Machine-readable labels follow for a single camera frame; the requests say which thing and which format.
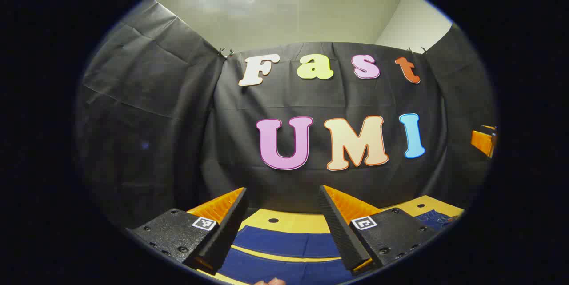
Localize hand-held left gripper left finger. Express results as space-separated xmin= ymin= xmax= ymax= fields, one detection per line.
xmin=126 ymin=187 xmax=249 ymax=276

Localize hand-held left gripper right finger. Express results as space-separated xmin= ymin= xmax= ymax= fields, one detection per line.
xmin=317 ymin=185 xmax=439 ymax=276

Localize black backdrop cloth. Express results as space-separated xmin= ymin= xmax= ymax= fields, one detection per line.
xmin=75 ymin=0 xmax=497 ymax=232

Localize blue denim jeans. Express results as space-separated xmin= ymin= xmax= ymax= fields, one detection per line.
xmin=218 ymin=211 xmax=459 ymax=285

